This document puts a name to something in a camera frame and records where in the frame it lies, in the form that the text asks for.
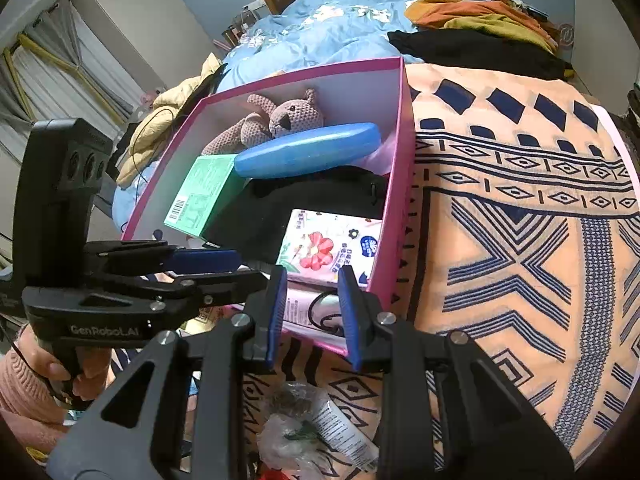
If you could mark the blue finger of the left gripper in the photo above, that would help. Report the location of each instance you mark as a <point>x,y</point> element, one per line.
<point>202,261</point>

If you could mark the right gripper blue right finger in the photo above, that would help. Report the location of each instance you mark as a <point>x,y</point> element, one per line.
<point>353,312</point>

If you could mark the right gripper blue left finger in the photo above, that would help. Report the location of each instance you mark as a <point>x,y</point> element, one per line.
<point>275,303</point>

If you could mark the floral tissue pack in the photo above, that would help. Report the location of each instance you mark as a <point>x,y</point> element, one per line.
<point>317,244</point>

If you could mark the clear plastic bag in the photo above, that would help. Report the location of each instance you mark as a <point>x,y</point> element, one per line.
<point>290,437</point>

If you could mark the pink sweater forearm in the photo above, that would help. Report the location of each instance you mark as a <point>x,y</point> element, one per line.
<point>27,407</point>

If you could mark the left hand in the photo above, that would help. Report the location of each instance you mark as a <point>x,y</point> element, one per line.
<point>95,363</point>

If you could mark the black cloth in box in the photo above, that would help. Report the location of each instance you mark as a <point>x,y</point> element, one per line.
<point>253,224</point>

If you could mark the green box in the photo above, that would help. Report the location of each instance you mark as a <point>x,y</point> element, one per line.
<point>208,187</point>

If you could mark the beige puffer jacket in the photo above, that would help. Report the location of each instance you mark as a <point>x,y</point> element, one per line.
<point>169,111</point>

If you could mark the blue glasses case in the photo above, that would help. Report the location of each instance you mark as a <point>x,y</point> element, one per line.
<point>309,151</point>

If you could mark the white labelled tube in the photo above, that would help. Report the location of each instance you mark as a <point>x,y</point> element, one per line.
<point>337,431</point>

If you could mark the knitted bear plush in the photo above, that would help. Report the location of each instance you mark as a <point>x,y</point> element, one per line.
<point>269,121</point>

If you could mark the pink storage box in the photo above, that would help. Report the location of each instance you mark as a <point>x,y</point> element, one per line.
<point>359,91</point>

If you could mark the blue floral duvet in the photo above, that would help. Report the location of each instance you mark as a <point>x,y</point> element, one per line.
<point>315,32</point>

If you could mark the black clothes on bed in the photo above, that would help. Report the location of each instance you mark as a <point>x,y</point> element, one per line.
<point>472,49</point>

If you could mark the orange mustard clothes pile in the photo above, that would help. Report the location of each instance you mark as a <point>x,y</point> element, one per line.
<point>489,16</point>

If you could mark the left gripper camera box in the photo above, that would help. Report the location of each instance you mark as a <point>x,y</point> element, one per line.
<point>61,172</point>

